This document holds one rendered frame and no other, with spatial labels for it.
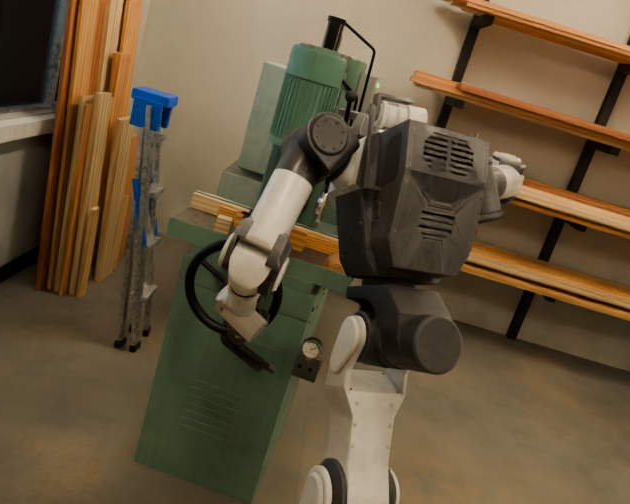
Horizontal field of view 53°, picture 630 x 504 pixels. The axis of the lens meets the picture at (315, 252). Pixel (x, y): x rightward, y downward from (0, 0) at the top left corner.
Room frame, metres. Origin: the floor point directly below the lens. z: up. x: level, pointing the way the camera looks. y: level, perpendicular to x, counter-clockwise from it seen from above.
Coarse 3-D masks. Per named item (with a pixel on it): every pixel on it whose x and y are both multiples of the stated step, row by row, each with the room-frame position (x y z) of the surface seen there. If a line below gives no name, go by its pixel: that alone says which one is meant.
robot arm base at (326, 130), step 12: (312, 120) 1.26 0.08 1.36; (324, 120) 1.27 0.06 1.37; (336, 120) 1.28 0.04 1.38; (312, 132) 1.25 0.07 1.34; (324, 132) 1.26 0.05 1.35; (336, 132) 1.27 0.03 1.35; (348, 132) 1.29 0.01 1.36; (312, 144) 1.24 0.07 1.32; (324, 144) 1.25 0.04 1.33; (336, 144) 1.26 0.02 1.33; (348, 144) 1.28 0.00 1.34; (324, 156) 1.25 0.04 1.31; (336, 156) 1.26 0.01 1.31; (348, 156) 1.29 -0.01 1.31; (324, 168) 1.25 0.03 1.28; (336, 168) 1.27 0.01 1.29
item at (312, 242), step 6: (222, 210) 2.01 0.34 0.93; (228, 210) 2.01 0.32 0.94; (234, 210) 2.02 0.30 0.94; (228, 216) 2.01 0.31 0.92; (234, 216) 2.01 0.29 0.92; (234, 222) 2.01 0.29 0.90; (306, 240) 1.98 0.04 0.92; (312, 240) 1.98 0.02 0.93; (318, 240) 1.98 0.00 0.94; (324, 240) 1.99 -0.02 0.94; (306, 246) 1.98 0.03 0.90; (312, 246) 1.98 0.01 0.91; (318, 246) 1.98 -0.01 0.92; (324, 246) 1.98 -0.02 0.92; (330, 246) 1.98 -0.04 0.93; (336, 246) 1.98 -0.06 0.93; (324, 252) 1.98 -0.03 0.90; (330, 252) 1.98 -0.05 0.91
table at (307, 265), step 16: (192, 208) 2.03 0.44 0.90; (176, 224) 1.87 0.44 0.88; (192, 224) 1.86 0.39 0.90; (208, 224) 1.91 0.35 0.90; (192, 240) 1.86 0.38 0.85; (208, 240) 1.86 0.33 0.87; (304, 256) 1.88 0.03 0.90; (320, 256) 1.93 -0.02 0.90; (288, 272) 1.83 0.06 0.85; (304, 272) 1.83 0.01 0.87; (320, 272) 1.82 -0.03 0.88; (336, 272) 1.82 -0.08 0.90; (336, 288) 1.82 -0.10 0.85
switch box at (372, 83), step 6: (360, 78) 2.27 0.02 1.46; (372, 78) 2.26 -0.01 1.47; (378, 78) 2.32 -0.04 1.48; (360, 84) 2.26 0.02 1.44; (372, 84) 2.26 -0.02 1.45; (360, 90) 2.26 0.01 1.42; (366, 90) 2.26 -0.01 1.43; (372, 90) 2.26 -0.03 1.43; (360, 96) 2.26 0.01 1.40; (366, 96) 2.26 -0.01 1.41; (372, 96) 2.27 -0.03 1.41; (354, 102) 2.26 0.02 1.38; (366, 102) 2.26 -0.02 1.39; (372, 102) 2.35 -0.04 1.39; (366, 108) 2.26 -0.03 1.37; (366, 114) 2.27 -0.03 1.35
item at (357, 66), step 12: (360, 60) 2.18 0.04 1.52; (348, 72) 2.18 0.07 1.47; (360, 72) 2.24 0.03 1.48; (348, 84) 2.18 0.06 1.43; (348, 120) 2.32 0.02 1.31; (264, 180) 2.19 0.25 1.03; (324, 180) 2.18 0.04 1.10; (312, 192) 2.18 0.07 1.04; (312, 204) 2.18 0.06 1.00; (300, 216) 2.18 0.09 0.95; (312, 216) 2.18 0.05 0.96
